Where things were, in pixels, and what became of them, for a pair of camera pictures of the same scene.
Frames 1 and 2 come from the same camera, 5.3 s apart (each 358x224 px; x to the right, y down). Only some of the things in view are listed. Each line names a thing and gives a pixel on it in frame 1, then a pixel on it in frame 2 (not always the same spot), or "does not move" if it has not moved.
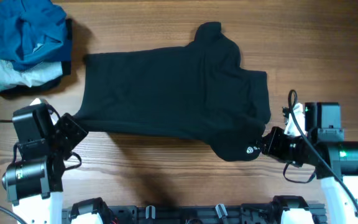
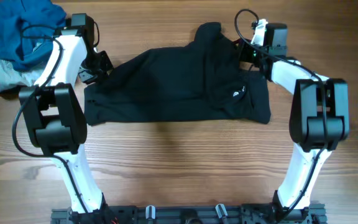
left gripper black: [72, 130] → [96, 66]
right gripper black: [276, 143] → [245, 53]
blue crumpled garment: [27, 33] does not move
